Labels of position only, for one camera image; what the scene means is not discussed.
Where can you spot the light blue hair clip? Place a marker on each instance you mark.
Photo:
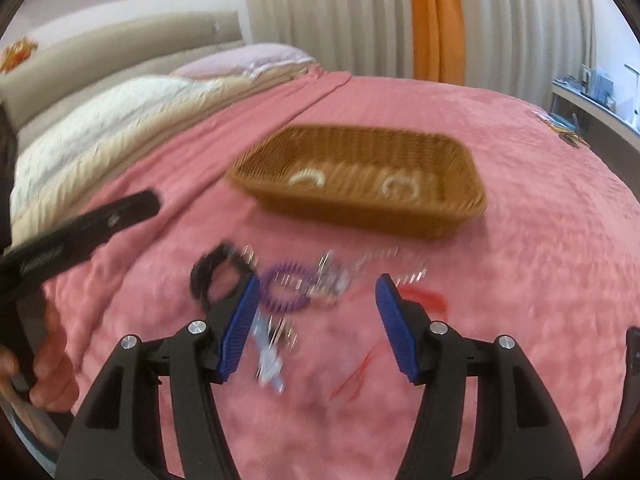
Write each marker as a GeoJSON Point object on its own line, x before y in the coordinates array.
{"type": "Point", "coordinates": [269, 365]}

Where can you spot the person's left hand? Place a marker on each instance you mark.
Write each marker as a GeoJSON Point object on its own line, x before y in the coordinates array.
{"type": "Point", "coordinates": [56, 389]}

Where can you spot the beige padded headboard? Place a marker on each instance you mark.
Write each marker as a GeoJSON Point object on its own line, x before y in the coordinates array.
{"type": "Point", "coordinates": [58, 71]}

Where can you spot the lilac pillow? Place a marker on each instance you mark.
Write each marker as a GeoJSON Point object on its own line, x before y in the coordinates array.
{"type": "Point", "coordinates": [250, 61]}

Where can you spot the orange curtain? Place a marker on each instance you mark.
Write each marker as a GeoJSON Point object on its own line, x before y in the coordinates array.
{"type": "Point", "coordinates": [438, 41]}

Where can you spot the white floral pillow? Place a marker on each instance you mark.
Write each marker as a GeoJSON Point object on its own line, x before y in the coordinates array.
{"type": "Point", "coordinates": [95, 120]}

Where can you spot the clear crystal hair clip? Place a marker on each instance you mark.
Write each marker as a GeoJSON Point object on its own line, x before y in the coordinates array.
{"type": "Point", "coordinates": [332, 279]}

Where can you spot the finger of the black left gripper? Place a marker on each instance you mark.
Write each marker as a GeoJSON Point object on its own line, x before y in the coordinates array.
{"type": "Point", "coordinates": [95, 228]}

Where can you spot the small items on bed edge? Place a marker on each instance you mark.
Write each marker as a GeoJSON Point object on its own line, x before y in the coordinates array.
{"type": "Point", "coordinates": [566, 134]}

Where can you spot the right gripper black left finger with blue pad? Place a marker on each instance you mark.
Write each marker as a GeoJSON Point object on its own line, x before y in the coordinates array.
{"type": "Point", "coordinates": [152, 406]}

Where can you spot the black smart wristband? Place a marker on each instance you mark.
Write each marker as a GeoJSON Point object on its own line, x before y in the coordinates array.
{"type": "Point", "coordinates": [202, 273]}

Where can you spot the grey side desk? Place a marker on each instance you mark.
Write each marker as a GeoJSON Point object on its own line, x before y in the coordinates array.
{"type": "Point", "coordinates": [585, 105]}

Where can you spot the brown wicker basket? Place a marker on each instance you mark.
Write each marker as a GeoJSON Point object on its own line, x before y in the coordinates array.
{"type": "Point", "coordinates": [391, 181]}

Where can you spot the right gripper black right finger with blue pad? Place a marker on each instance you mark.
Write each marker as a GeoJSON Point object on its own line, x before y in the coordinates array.
{"type": "Point", "coordinates": [519, 432]}

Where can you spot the pink bed blanket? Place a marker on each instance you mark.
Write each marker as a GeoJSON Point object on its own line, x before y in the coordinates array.
{"type": "Point", "coordinates": [554, 262]}

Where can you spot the silver alligator hair clip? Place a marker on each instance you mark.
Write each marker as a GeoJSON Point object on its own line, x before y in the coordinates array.
{"type": "Point", "coordinates": [282, 333]}

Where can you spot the beige ribbed curtain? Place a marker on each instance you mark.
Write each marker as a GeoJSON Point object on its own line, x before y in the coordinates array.
{"type": "Point", "coordinates": [516, 47]}

